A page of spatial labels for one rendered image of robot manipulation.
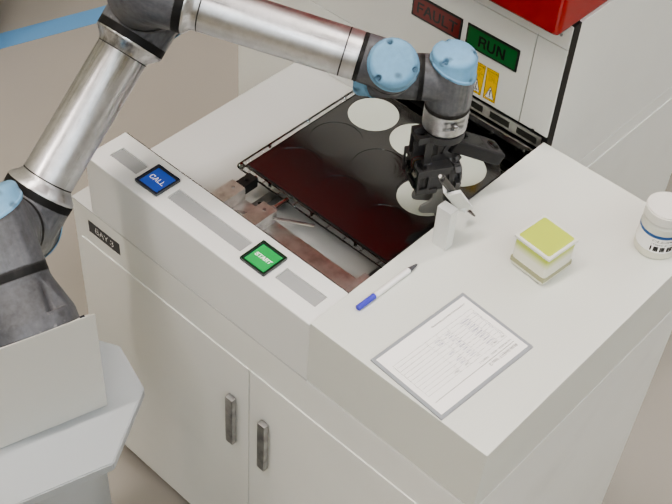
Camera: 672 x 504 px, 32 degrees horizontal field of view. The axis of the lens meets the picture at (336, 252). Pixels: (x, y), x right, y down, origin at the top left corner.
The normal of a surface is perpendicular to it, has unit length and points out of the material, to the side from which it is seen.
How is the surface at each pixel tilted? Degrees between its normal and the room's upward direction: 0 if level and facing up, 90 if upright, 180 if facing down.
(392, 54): 47
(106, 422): 0
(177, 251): 90
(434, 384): 0
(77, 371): 90
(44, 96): 0
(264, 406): 90
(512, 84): 90
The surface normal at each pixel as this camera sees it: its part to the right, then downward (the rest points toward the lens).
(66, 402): 0.51, 0.64
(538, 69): -0.68, 0.50
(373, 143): 0.06, -0.69
